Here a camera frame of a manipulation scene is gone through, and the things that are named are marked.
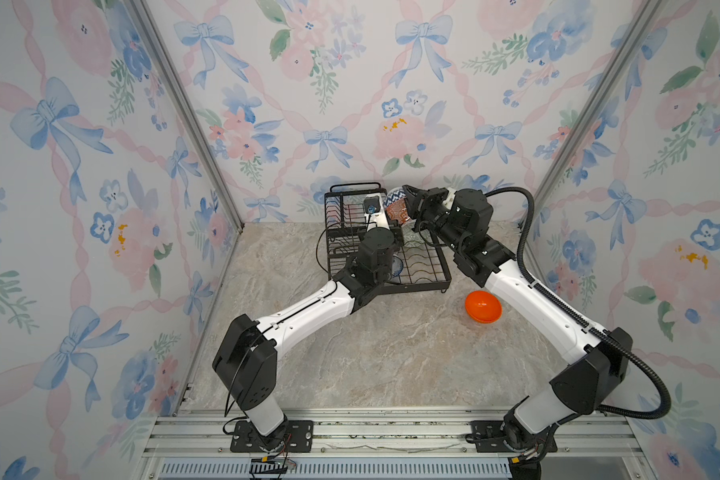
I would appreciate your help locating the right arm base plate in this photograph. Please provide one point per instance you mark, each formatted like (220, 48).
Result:
(494, 436)

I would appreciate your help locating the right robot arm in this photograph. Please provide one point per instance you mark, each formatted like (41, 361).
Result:
(460, 221)

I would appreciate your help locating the orange bowl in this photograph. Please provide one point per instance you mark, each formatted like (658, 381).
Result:
(483, 307)

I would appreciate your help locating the black wire dish rack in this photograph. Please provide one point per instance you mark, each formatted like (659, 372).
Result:
(398, 260)

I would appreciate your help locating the aluminium mounting rail frame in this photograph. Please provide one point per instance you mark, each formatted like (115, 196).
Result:
(387, 443)

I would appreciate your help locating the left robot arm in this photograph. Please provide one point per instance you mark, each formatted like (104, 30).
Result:
(247, 358)

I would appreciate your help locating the red patterned bowl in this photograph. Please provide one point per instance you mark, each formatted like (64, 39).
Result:
(395, 206)

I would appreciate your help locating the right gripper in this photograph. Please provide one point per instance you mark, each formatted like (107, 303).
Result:
(423, 205)

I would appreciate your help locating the corner aluminium profile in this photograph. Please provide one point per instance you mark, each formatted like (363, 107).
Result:
(634, 34)
(155, 45)

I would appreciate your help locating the right corner aluminium profile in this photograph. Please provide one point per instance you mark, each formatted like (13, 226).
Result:
(634, 34)

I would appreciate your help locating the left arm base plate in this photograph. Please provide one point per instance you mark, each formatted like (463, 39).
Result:
(294, 436)

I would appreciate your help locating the left corner aluminium profile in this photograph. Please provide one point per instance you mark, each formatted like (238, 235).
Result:
(155, 45)

